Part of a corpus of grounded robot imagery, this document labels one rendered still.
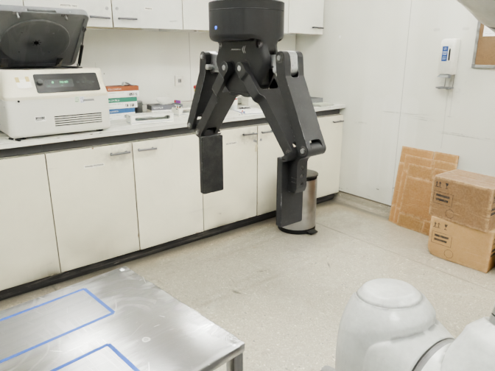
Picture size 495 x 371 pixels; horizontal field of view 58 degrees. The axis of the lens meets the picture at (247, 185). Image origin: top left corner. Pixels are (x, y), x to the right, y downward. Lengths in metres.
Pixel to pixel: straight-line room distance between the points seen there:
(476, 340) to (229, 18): 0.53
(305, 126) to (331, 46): 3.81
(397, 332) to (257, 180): 2.83
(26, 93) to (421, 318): 2.29
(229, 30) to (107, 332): 0.69
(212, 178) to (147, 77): 3.05
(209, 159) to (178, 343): 0.47
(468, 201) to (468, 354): 2.45
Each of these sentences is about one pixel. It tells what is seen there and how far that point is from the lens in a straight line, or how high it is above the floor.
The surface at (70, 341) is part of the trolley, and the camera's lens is 0.96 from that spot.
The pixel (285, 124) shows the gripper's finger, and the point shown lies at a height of 1.29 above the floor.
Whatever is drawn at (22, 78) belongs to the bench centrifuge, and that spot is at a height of 1.22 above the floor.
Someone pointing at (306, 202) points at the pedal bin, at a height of 0.27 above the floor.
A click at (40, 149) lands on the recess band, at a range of 2.72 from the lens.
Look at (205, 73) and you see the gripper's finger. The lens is 0.51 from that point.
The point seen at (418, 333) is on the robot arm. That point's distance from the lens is 0.77.
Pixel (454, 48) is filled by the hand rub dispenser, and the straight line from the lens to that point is 3.47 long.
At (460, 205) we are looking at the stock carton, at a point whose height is 0.41.
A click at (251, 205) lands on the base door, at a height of 0.18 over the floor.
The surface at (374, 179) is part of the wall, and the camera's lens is 4.00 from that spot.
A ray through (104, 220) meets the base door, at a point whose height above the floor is 0.35.
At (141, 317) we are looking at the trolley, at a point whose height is 0.82.
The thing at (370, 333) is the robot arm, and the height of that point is 0.93.
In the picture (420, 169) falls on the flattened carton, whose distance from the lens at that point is 3.68.
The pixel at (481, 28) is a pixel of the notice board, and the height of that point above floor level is 1.50.
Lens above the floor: 1.35
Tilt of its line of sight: 17 degrees down
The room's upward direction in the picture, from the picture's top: straight up
